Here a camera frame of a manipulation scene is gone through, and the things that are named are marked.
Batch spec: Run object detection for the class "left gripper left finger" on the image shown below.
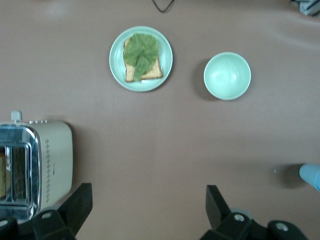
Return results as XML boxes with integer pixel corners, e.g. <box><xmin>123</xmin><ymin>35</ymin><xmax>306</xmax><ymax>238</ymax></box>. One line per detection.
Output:
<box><xmin>0</xmin><ymin>183</ymin><xmax>93</xmax><ymax>240</ymax></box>

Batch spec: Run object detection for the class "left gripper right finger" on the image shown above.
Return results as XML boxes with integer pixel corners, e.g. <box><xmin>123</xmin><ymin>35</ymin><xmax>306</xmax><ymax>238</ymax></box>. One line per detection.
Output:
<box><xmin>199</xmin><ymin>184</ymin><xmax>308</xmax><ymax>240</ymax></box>

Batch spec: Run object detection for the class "light blue plastic cup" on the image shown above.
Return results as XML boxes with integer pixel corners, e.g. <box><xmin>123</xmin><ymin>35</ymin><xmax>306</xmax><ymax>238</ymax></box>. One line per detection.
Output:
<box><xmin>299</xmin><ymin>163</ymin><xmax>320</xmax><ymax>193</ymax></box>

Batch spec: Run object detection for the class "cream and chrome toaster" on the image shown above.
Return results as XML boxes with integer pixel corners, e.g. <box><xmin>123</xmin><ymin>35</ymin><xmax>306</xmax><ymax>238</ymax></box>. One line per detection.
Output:
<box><xmin>0</xmin><ymin>111</ymin><xmax>74</xmax><ymax>221</ymax></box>

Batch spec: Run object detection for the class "brown toast slice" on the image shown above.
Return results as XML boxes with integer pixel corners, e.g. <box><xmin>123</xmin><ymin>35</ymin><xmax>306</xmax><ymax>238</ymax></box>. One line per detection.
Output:
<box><xmin>0</xmin><ymin>152</ymin><xmax>7</xmax><ymax>200</ymax></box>

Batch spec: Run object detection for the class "pale green bowl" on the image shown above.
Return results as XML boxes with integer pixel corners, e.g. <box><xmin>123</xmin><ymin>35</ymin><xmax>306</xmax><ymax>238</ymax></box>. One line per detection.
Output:
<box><xmin>203</xmin><ymin>51</ymin><xmax>252</xmax><ymax>101</ymax></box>

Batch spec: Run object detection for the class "toasted bread slice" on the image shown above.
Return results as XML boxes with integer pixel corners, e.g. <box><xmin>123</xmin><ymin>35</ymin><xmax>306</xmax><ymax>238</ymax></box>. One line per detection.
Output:
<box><xmin>123</xmin><ymin>37</ymin><xmax>164</xmax><ymax>83</ymax></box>

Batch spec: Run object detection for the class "pale green plate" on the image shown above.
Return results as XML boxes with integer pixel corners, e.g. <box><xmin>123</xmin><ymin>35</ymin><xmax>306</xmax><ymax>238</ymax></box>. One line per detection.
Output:
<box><xmin>109</xmin><ymin>26</ymin><xmax>174</xmax><ymax>93</ymax></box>

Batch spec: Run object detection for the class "green lettuce leaf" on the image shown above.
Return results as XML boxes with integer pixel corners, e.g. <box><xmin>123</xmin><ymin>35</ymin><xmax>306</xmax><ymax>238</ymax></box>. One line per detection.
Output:
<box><xmin>122</xmin><ymin>33</ymin><xmax>160</xmax><ymax>82</ymax></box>

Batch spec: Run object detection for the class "black looped cable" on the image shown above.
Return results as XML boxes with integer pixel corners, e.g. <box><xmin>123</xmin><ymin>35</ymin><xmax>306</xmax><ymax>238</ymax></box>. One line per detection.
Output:
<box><xmin>151</xmin><ymin>0</ymin><xmax>176</xmax><ymax>13</ymax></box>

